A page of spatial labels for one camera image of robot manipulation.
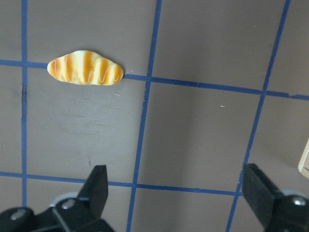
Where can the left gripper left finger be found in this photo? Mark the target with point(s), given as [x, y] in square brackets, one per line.
[83, 212]

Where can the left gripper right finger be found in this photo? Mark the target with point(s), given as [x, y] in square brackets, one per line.
[277, 210]

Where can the wooden drawer cabinet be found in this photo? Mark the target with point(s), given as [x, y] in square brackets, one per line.
[303, 165]

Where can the toy bread roll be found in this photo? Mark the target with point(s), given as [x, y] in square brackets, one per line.
[85, 67]

